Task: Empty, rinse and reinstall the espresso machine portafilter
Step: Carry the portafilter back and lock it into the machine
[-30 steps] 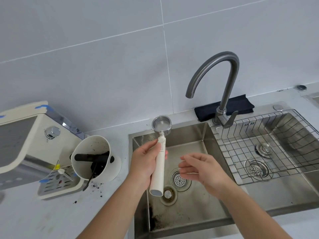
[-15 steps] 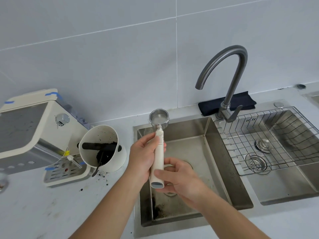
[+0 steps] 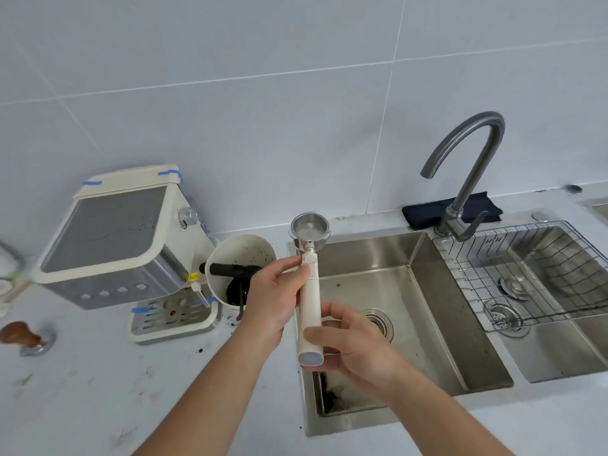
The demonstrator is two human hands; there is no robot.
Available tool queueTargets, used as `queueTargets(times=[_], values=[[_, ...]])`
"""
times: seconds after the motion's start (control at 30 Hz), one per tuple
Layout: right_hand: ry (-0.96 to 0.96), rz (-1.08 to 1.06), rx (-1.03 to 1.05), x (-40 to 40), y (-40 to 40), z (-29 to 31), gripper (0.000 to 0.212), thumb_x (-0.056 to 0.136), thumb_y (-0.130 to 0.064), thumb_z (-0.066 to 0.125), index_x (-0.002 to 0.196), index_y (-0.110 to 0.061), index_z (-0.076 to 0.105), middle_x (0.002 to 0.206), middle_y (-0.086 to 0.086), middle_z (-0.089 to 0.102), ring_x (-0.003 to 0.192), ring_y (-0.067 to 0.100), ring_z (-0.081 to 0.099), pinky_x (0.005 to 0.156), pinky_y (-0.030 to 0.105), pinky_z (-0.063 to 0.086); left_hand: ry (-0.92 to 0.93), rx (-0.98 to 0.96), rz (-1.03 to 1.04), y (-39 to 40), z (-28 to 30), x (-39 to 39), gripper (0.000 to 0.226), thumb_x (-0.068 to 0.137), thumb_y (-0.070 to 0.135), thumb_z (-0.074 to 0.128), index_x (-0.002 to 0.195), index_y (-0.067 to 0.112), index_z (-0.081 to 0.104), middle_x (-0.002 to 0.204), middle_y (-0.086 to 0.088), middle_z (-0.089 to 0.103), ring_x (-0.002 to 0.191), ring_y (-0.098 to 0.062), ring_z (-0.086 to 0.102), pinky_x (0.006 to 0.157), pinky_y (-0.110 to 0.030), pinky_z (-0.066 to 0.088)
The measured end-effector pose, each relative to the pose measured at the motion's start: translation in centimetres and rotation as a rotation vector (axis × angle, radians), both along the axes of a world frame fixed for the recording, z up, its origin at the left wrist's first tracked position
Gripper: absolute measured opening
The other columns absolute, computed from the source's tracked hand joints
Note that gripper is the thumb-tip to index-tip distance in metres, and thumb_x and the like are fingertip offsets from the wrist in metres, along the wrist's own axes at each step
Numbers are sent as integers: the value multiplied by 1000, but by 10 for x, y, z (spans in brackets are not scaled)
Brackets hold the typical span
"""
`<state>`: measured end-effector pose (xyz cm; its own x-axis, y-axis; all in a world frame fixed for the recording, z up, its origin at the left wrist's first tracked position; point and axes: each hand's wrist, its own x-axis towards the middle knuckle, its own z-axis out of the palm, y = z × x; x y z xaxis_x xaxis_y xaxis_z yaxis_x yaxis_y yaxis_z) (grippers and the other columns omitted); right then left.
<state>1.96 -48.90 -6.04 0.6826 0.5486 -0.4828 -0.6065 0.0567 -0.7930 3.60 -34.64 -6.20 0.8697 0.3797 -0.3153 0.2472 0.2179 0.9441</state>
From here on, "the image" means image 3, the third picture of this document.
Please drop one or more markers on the person's left hand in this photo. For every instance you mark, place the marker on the person's left hand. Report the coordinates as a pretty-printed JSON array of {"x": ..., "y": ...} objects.
[{"x": 266, "y": 303}]

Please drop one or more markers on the person's right hand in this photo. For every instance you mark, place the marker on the person's right hand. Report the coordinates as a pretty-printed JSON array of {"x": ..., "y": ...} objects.
[{"x": 366, "y": 351}]

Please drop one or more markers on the cream espresso machine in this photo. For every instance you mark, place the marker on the cream espresso machine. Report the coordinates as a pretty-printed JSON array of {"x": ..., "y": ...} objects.
[{"x": 157, "y": 275}]

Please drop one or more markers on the grey curved faucet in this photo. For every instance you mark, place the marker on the grey curved faucet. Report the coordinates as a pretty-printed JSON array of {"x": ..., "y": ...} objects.
[{"x": 480, "y": 121}]

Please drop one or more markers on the person's right forearm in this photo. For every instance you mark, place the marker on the person's right forearm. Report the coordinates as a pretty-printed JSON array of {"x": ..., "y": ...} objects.
[{"x": 442, "y": 417}]

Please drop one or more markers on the person's left forearm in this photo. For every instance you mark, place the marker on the person's left forearm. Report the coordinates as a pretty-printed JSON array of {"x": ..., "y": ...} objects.
[{"x": 204, "y": 408}]

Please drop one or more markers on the white knock box bucket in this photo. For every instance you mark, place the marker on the white knock box bucket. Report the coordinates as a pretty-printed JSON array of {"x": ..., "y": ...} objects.
[{"x": 237, "y": 246}]

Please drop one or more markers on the black long spoon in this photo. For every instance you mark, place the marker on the black long spoon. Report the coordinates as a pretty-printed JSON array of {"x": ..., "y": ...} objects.
[{"x": 240, "y": 313}]

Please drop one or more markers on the round steel drain strainer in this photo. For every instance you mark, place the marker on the round steel drain strainer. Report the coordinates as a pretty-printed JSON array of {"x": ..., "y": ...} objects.
[
  {"x": 503, "y": 320},
  {"x": 380, "y": 322}
]

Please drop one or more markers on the stainless steel double sink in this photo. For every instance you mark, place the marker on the stainless steel double sink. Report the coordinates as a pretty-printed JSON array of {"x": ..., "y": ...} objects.
[{"x": 427, "y": 303}]

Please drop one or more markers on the dark folded cloth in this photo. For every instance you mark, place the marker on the dark folded cloth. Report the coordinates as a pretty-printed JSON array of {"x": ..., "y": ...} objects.
[{"x": 423, "y": 213}]

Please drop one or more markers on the silver sink stopper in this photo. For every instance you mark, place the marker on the silver sink stopper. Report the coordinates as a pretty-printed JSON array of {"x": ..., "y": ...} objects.
[{"x": 513, "y": 287}]

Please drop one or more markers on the round silver countertop cap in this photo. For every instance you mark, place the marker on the round silver countertop cap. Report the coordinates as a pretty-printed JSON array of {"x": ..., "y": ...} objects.
[{"x": 540, "y": 216}]

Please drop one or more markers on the round dark countertop cap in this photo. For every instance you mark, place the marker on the round dark countertop cap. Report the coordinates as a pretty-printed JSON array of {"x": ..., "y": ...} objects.
[{"x": 575, "y": 188}]

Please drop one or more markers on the small steel sink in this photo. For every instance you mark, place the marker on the small steel sink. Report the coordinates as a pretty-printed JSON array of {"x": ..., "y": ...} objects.
[{"x": 598, "y": 206}]

